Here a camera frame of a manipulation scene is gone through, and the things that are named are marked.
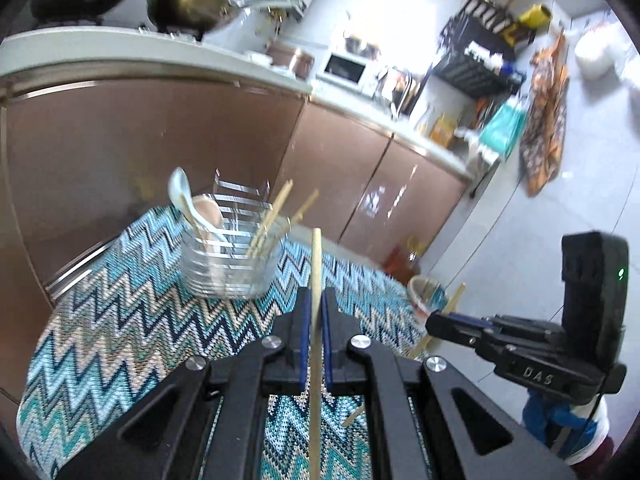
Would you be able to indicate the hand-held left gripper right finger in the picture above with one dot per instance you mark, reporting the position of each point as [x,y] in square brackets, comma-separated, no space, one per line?
[330,340]

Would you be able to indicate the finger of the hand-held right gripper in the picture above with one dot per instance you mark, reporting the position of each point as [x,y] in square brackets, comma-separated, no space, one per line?
[457,330]

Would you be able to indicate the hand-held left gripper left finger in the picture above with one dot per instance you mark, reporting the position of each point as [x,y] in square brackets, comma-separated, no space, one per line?
[302,340]

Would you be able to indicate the bamboo chopstick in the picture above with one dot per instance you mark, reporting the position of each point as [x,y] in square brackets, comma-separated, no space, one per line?
[306,206]
[315,270]
[277,202]
[354,416]
[452,300]

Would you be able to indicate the pink ceramic spoon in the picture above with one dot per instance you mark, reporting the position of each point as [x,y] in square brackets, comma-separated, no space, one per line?
[206,212]

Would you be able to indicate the light blue ceramic spoon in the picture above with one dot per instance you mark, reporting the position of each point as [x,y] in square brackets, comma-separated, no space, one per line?
[179,187]

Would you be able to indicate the person's right hand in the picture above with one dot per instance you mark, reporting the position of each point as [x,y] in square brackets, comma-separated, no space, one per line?
[535,417]

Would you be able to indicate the white and maroon garment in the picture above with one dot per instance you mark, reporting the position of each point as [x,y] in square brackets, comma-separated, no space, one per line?
[602,447]

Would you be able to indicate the zigzag woven mat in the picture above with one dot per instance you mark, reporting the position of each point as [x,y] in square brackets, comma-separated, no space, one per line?
[125,335]

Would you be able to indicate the orange patterned apron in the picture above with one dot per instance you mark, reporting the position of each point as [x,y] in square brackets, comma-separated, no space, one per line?
[545,125]

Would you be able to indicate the teal bag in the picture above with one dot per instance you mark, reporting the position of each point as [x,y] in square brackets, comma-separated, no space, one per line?
[502,130]

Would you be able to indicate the orange box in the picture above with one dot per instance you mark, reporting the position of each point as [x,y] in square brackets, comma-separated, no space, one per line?
[441,132]

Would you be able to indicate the white plastic bag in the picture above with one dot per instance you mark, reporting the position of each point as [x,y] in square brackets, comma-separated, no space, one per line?
[597,52]

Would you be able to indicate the black dish rack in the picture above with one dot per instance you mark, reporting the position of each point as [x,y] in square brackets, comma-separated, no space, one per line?
[470,67]

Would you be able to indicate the white microwave oven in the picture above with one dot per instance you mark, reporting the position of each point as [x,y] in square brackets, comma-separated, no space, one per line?
[342,67]

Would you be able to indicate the pink cooking pot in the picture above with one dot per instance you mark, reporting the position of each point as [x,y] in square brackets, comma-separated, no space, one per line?
[292,60]

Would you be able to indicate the yellow container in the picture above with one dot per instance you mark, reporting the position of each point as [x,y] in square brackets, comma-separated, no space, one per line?
[535,15]

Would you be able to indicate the small steel pot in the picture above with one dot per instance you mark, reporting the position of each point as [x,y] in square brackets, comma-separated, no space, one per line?
[360,46]

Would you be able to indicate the steel wok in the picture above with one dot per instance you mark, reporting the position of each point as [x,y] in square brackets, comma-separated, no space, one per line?
[190,7]

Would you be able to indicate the white kitchen countertop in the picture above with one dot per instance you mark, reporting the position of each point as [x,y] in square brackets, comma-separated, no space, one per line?
[75,55]

